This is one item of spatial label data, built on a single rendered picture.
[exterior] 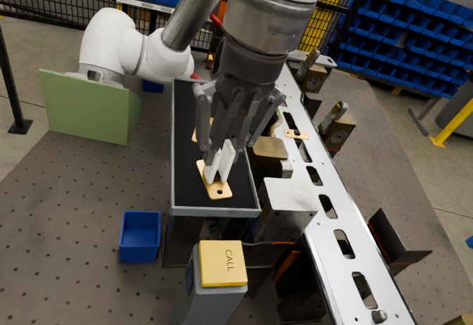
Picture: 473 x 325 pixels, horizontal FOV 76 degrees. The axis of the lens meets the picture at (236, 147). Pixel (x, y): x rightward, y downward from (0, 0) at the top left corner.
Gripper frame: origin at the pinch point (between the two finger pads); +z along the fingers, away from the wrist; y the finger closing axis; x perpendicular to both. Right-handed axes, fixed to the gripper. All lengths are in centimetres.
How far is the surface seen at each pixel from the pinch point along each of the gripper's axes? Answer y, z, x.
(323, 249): 25.8, 20.0, -10.4
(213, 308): -4.2, 11.2, -17.2
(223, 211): -0.7, 3.8, -6.6
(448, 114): 365, 102, 130
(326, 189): 37.3, 20.0, 4.4
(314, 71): 68, 16, 59
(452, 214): 248, 120, 24
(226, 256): -2.7, 4.0, -13.4
